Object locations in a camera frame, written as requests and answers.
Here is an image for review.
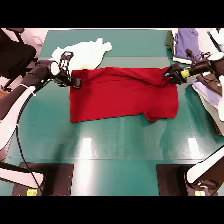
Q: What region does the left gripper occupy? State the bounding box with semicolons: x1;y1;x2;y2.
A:
54;68;83;90

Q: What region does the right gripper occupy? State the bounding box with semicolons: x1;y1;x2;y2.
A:
162;64;188;85

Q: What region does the red T-shirt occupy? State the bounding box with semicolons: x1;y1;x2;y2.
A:
68;66;181;124

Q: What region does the brown garment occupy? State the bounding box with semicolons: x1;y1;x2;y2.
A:
195;72;222;89

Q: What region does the purple garment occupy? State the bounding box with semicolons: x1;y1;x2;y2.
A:
172;28;205;64

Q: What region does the white garment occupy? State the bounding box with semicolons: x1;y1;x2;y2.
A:
50;37;114;72
208;28;224;52

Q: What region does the lavender garment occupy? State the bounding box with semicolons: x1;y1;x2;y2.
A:
192;79;224;112

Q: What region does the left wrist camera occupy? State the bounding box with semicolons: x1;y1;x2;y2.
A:
58;50;75;73

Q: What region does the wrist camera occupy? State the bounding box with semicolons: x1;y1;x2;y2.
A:
184;48;202;64
58;50;75;73

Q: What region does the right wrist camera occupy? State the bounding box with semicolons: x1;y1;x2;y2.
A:
184;48;202;64

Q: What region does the black cable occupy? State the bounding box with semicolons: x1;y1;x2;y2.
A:
14;123;44;197

